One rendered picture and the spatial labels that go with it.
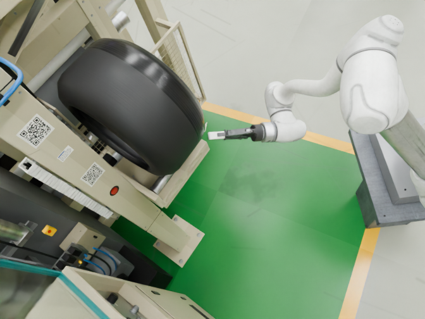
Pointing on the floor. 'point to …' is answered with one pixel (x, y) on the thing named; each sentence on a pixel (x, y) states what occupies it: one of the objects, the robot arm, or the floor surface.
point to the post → (82, 165)
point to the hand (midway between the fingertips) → (216, 135)
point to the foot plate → (180, 258)
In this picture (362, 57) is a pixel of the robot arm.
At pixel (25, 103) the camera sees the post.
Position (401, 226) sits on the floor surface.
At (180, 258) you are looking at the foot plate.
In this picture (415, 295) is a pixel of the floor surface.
